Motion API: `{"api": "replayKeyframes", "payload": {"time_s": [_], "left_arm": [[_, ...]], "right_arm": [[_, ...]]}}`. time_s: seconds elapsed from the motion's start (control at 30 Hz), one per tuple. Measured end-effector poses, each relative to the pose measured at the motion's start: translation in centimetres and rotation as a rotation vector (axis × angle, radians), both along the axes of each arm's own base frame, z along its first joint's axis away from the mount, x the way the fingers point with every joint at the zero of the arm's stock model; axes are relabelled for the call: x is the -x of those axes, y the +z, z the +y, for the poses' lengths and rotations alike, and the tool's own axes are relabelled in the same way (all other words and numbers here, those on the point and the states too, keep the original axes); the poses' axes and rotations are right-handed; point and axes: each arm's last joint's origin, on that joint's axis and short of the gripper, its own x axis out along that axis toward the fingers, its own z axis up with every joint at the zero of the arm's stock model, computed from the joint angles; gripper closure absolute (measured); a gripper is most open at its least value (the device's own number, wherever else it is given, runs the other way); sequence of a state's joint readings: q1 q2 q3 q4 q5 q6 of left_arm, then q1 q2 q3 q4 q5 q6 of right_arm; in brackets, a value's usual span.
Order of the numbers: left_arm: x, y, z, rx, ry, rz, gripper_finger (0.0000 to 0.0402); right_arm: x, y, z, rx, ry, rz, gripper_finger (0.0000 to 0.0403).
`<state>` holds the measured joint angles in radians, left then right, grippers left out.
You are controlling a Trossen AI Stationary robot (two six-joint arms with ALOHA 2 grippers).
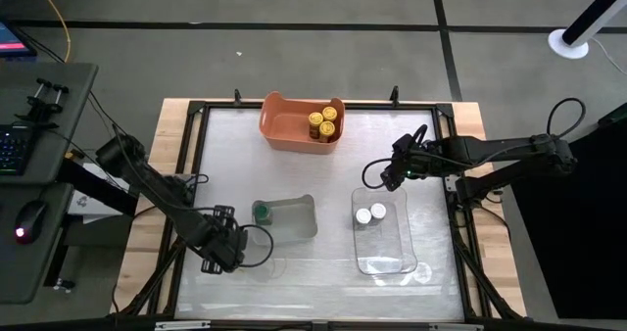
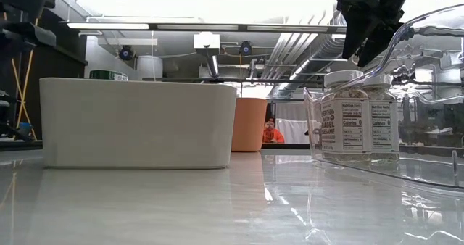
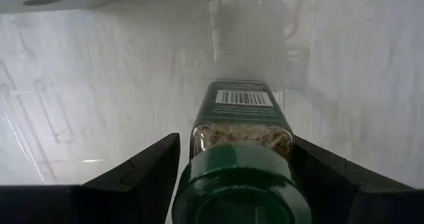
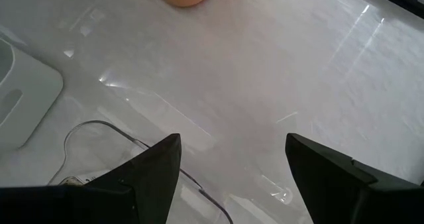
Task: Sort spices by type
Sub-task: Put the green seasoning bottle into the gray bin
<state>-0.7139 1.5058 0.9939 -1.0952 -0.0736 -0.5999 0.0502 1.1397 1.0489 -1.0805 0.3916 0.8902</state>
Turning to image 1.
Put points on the computer monitor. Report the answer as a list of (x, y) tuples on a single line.
[(12, 39)]

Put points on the black white floor stand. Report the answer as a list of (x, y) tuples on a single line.
[(593, 17)]

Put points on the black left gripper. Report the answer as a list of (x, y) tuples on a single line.
[(223, 243)]

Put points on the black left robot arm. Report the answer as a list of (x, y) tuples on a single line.
[(147, 179)]

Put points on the white plastic bin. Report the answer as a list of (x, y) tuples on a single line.
[(294, 223)]

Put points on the white plastic table sheet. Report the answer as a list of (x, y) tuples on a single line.
[(303, 282)]

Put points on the large black panel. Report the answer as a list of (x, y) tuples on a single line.
[(578, 233)]

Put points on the grey desk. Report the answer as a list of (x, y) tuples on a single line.
[(59, 101)]

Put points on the black keyboard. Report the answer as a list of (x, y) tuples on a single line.
[(14, 147)]

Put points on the clear plastic bin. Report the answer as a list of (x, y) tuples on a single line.
[(382, 252)]

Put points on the white box with logo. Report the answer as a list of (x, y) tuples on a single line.
[(90, 203)]

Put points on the black aluminium table frame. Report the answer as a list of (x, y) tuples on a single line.
[(372, 106)]

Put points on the orange plastic bin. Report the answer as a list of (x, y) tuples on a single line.
[(286, 127)]

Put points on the green-lid spice jar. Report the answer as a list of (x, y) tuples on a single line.
[(263, 211)]

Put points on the black computer mouse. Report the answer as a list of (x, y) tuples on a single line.
[(32, 218)]

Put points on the dark green metal stand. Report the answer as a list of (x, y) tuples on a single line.
[(614, 115)]

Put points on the white-lid seasoning jar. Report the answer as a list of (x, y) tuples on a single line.
[(377, 210), (363, 216)]

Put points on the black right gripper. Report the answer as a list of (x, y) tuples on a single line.
[(409, 167)]

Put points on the yellow-lid brown spice jar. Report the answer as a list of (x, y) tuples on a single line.
[(326, 127), (316, 119), (329, 113)]

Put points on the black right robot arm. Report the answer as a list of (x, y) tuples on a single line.
[(490, 147)]

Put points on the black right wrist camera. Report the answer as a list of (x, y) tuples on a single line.
[(402, 146)]

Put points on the black bar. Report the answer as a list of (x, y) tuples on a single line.
[(98, 189)]

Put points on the black desk clamp holder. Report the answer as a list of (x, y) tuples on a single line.
[(41, 107)]

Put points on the black frame clamp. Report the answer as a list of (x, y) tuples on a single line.
[(238, 97), (394, 96)]

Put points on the silver metal bracket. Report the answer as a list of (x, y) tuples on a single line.
[(455, 327), (181, 325)]

